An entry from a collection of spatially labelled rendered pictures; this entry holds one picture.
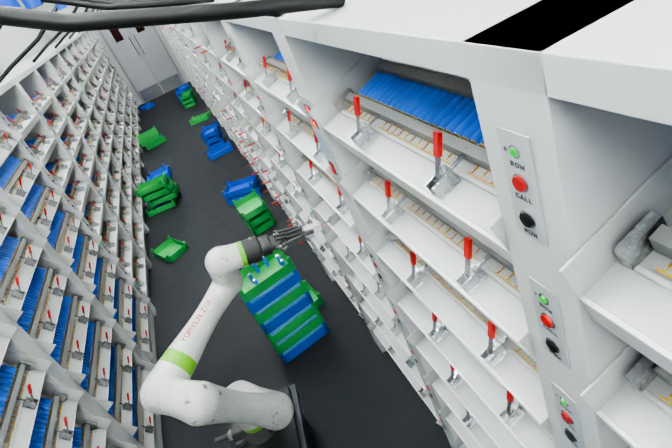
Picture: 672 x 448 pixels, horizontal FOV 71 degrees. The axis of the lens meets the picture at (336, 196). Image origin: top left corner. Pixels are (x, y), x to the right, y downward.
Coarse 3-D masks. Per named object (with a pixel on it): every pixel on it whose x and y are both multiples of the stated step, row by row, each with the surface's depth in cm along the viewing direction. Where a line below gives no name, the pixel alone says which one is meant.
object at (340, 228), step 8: (312, 200) 191; (320, 200) 192; (320, 208) 190; (328, 208) 186; (328, 216) 182; (328, 224) 179; (336, 224) 176; (344, 224) 172; (336, 232) 172; (344, 232) 169; (352, 232) 166; (344, 240) 166; (352, 240) 164; (352, 248) 161; (368, 256) 153; (368, 264) 151; (376, 280) 140
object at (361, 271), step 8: (328, 232) 199; (328, 240) 201; (336, 240) 201; (336, 248) 197; (344, 248) 194; (344, 256) 190; (352, 256) 185; (352, 264) 184; (360, 264) 181; (360, 272) 178; (368, 272) 175; (368, 280) 173; (368, 288) 170; (376, 288) 168; (376, 296) 162; (384, 296) 163; (384, 304) 160; (392, 312) 156; (392, 320) 148
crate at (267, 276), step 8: (272, 256) 254; (280, 256) 254; (288, 256) 237; (264, 264) 253; (272, 264) 250; (288, 264) 237; (240, 272) 247; (248, 272) 250; (256, 272) 250; (264, 272) 247; (272, 272) 244; (280, 272) 236; (288, 272) 239; (248, 280) 246; (264, 280) 233; (272, 280) 235; (248, 288) 240; (256, 288) 232; (264, 288) 234; (248, 296) 231
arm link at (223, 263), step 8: (216, 248) 163; (224, 248) 164; (232, 248) 164; (240, 248) 164; (208, 256) 162; (216, 256) 161; (224, 256) 161; (232, 256) 162; (240, 256) 163; (208, 264) 161; (216, 264) 160; (224, 264) 161; (232, 264) 162; (240, 264) 164; (248, 264) 166; (216, 272) 161; (224, 272) 162; (232, 272) 165; (216, 280) 166; (224, 280) 166; (232, 280) 168
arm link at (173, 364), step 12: (168, 348) 154; (168, 360) 149; (180, 360) 150; (192, 360) 152; (156, 372) 147; (168, 372) 147; (180, 372) 148; (192, 372) 153; (144, 384) 145; (156, 384) 143; (144, 396) 143; (156, 396) 141; (156, 408) 141
